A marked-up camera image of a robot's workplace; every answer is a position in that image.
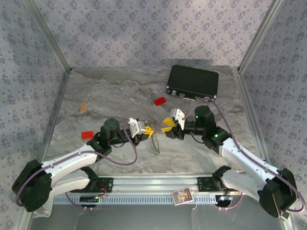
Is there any left circuit board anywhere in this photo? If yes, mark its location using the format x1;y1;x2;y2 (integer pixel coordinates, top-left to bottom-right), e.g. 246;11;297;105
80;195;99;204

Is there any slotted grey cable duct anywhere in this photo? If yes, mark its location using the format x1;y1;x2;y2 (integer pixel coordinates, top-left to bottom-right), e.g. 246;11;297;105
52;194;216;206

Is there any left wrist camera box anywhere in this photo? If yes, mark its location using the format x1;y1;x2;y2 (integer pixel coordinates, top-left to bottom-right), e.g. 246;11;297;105
128;117;146;138

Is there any aluminium side rail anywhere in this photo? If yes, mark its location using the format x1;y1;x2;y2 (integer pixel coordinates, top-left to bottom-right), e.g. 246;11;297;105
31;69;72;177
232;68;276;175

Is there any aluminium frame post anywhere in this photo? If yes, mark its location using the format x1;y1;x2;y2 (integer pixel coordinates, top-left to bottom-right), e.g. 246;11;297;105
237;0;288;75
23;0;72;72

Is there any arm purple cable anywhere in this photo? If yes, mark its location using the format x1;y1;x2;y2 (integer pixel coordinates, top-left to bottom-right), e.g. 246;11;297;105
15;118;139;212
182;98;307;213

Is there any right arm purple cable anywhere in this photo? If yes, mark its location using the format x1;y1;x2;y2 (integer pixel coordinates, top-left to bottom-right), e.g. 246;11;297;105
182;98;307;213

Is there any left black mount plate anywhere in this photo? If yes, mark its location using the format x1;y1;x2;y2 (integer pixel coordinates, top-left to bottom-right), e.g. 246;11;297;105
70;177;114;193

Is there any black hard case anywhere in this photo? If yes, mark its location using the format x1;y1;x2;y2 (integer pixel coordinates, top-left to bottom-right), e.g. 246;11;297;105
165;64;219;103

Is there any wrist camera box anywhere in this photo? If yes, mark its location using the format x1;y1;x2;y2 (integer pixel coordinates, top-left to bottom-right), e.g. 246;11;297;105
169;108;186;129
128;117;146;138

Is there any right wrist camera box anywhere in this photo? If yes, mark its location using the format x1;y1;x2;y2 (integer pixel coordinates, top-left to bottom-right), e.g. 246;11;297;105
169;108;186;129

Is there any black mount plate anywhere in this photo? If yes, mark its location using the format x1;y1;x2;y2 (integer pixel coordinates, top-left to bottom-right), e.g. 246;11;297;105
70;177;114;193
197;176;242;192

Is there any right circuit board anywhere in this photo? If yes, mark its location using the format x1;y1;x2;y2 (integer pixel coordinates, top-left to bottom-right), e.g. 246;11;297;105
215;195;233;203

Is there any right black mount plate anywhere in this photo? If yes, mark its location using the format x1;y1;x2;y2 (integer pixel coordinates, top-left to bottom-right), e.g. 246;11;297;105
197;176;242;192

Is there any white plastic bracket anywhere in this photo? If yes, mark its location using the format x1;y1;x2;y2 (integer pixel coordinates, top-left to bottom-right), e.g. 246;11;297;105
33;203;53;218

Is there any circuit board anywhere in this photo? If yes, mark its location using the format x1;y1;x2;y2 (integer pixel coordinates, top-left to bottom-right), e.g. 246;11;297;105
215;195;233;203
80;195;99;204

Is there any printed card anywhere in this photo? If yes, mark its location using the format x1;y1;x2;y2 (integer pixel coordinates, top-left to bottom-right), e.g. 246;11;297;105
171;188;194;206

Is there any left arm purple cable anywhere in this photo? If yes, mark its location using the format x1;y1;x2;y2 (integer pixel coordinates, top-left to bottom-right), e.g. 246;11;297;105
15;118;139;212

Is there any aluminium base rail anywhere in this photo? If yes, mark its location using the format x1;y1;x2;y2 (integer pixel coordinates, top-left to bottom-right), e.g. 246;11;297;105
25;174;287;195

